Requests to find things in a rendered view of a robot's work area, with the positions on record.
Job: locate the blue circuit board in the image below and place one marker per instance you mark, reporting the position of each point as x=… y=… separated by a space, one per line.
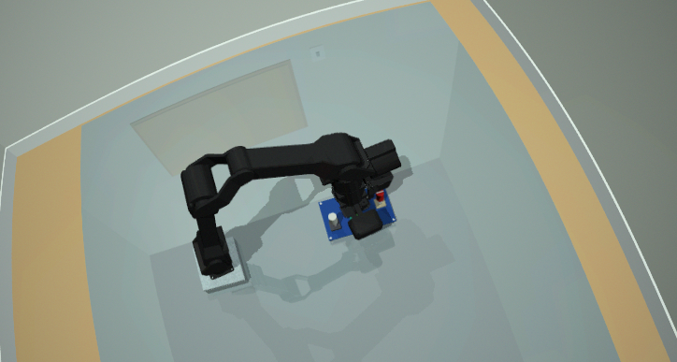
x=336 y=224

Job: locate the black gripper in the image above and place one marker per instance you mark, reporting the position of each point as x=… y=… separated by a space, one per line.
x=354 y=203

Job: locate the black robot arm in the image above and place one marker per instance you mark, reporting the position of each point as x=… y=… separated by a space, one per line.
x=337 y=158

